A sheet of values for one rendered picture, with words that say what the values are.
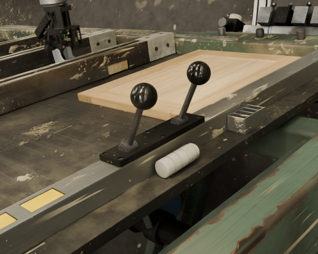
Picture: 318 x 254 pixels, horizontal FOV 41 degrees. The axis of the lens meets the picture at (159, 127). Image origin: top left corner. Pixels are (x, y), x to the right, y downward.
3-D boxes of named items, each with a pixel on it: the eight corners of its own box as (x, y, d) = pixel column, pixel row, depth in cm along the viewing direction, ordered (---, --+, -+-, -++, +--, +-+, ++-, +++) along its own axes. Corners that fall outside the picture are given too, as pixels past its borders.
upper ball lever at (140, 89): (143, 155, 67) (166, 89, 58) (125, 165, 64) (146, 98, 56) (127, 140, 68) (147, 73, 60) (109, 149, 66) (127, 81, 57)
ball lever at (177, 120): (192, 128, 74) (219, 67, 66) (178, 136, 72) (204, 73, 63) (177, 115, 76) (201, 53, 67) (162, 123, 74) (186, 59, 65)
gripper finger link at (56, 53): (66, 81, 124) (60, 50, 120) (55, 79, 128) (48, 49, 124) (75, 79, 126) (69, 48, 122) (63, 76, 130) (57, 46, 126)
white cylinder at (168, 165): (169, 180, 65) (202, 160, 70) (167, 163, 64) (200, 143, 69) (155, 176, 67) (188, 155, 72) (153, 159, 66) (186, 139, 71)
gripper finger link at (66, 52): (75, 79, 126) (69, 48, 122) (63, 76, 130) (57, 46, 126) (84, 76, 128) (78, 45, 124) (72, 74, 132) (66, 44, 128)
